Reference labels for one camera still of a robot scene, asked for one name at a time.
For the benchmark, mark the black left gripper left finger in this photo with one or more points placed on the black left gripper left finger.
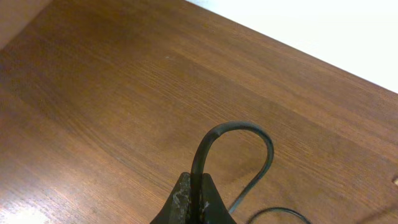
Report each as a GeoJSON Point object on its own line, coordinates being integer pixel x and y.
{"type": "Point", "coordinates": [177, 206]}

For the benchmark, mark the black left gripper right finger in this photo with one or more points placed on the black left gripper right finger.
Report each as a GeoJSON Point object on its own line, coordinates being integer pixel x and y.
{"type": "Point", "coordinates": [212, 208]}

